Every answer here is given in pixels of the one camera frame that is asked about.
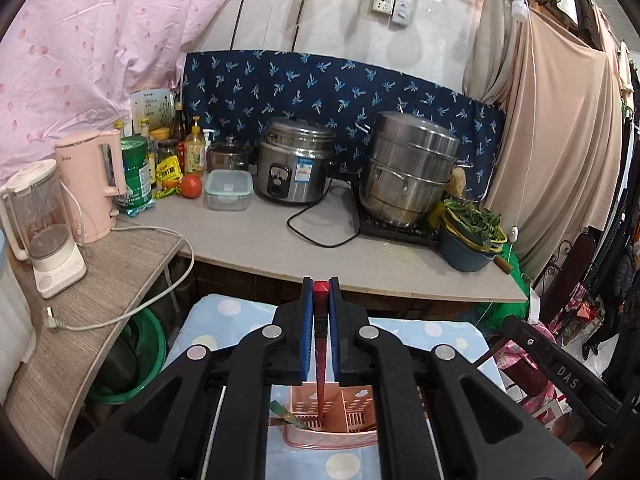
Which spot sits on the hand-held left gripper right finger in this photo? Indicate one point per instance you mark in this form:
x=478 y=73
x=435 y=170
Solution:
x=334 y=332

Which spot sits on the pink spotted sheet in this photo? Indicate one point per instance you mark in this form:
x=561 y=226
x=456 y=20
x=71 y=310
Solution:
x=100 y=35

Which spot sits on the light blue dotted tablecloth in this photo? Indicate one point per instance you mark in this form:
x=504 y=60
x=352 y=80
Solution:
x=225 y=320

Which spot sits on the beige curtain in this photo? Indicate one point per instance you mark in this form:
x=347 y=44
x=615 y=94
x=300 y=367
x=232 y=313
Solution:
x=560 y=135

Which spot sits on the white blender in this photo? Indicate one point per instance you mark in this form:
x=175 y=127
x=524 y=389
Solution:
x=47 y=250

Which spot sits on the wood grain side shelf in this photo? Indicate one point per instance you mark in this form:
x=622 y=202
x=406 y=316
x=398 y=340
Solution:
x=100 y=285

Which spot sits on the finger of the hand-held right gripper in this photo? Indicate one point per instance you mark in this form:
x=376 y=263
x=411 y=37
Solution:
x=565 y=375

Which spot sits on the red tomato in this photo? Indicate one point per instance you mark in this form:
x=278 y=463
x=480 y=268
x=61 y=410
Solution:
x=191 y=186

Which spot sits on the green tin can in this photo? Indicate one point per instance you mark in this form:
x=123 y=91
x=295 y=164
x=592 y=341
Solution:
x=135 y=175

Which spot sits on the tan lumpy object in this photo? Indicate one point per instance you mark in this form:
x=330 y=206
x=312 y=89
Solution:
x=457 y=181

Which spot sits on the green chopstick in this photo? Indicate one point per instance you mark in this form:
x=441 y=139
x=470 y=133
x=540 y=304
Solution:
x=282 y=410

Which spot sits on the yellow liquid bottle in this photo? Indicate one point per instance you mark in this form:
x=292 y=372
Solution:
x=195 y=152

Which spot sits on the white light bulb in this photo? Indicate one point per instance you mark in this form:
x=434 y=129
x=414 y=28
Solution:
x=520 y=7

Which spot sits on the navy printed cloth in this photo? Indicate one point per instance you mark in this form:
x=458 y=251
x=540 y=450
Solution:
x=280 y=85

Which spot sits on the glass container with lid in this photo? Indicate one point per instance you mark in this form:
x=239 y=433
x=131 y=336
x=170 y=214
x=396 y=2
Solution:
x=227 y=191

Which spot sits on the white plastic tub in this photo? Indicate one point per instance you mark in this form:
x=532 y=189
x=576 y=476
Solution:
x=15 y=320

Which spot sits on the steel rice cooker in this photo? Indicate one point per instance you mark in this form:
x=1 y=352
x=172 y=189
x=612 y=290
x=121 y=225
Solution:
x=292 y=160

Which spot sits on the pink electric kettle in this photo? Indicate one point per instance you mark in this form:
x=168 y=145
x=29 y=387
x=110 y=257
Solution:
x=85 y=185

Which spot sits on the pink floral cloth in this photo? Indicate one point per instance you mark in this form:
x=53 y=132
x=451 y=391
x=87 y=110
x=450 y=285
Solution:
x=520 y=375

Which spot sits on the white wall switch box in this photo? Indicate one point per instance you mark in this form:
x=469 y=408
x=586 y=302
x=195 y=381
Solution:
x=401 y=12

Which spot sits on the blue bowl with greens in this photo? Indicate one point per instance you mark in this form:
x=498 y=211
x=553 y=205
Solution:
x=492 y=247

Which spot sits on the dark glass jar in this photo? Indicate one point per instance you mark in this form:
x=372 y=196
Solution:
x=168 y=151

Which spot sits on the white pump bottle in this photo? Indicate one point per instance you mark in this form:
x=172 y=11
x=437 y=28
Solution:
x=208 y=140

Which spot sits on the white wall socket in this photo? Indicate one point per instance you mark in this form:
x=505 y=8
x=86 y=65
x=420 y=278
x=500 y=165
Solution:
x=381 y=5

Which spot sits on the green plastic basin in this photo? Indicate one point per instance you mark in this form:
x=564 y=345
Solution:
x=145 y=350

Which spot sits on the grey counter board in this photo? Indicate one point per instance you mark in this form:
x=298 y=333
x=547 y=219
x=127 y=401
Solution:
x=240 y=240

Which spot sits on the red chopstick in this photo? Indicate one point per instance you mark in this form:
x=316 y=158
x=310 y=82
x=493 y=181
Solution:
x=319 y=360

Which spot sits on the small steel pot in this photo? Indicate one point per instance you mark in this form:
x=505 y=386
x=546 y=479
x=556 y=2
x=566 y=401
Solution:
x=229 y=155

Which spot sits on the pink perforated utensil basket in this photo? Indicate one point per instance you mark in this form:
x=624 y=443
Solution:
x=325 y=440

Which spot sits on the dark metal chair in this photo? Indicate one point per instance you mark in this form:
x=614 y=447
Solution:
x=580 y=260

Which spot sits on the green leafy vegetables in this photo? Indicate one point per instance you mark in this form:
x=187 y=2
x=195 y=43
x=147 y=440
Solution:
x=475 y=222

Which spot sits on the steel steamer pot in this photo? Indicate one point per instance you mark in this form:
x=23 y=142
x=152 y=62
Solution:
x=410 y=170

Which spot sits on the yellow seasoning packet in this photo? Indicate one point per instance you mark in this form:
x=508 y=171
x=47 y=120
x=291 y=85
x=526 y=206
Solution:
x=168 y=172

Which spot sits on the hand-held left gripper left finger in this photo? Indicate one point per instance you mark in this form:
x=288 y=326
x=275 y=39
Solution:
x=306 y=332

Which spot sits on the blue plastic basin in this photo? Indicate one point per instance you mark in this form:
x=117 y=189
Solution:
x=465 y=257

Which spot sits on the green bag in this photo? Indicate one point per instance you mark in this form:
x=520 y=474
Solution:
x=515 y=280

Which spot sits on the white carton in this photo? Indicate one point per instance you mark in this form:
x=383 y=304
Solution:
x=152 y=107

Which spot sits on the dark sauce bottle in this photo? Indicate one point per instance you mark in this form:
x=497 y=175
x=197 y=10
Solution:
x=178 y=125

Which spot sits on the hanging dark clothes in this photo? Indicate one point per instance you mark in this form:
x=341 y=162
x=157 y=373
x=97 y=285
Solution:
x=625 y=210

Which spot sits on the black induction cooker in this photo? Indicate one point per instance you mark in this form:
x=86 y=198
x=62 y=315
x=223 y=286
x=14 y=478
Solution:
x=395 y=232

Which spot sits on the green snack packet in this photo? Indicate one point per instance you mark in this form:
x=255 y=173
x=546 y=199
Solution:
x=166 y=193

